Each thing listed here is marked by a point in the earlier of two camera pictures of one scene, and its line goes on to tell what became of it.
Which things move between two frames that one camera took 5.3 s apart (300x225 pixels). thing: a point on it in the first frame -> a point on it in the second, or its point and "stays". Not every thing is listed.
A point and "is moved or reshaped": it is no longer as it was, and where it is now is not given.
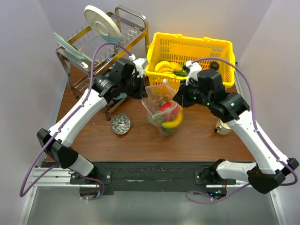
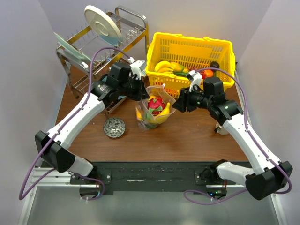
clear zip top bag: (162, 113) is moved or reshaped
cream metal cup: (223, 128) stays
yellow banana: (171, 124) -> (161, 117)
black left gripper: (142, 93) stays
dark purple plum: (214, 65) stays
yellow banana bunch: (164, 66) stays
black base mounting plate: (156, 176) stays
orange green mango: (177, 67) stays
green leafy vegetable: (158, 121) -> (148, 123)
